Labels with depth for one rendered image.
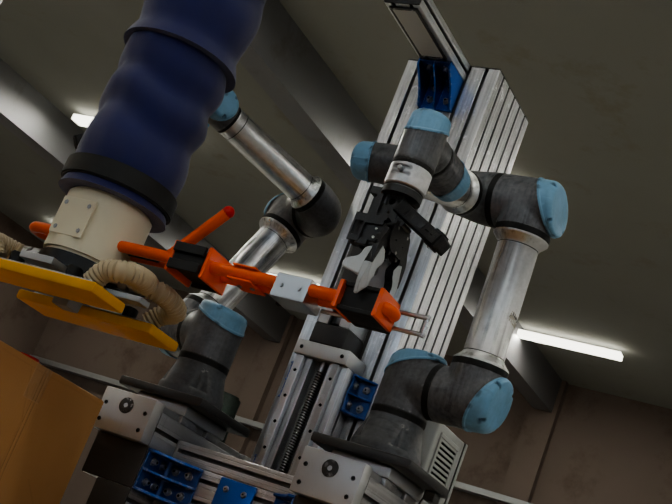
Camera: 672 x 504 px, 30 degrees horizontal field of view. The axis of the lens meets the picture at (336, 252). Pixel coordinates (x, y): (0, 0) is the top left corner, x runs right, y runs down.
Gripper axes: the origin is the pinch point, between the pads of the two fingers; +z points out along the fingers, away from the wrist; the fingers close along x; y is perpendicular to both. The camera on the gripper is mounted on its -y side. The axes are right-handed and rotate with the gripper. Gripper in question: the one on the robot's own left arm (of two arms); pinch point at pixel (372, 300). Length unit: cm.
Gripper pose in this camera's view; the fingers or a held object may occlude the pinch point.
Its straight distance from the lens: 207.8
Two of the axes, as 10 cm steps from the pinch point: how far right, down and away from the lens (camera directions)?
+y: -8.4, -1.7, 5.2
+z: -3.6, 8.9, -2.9
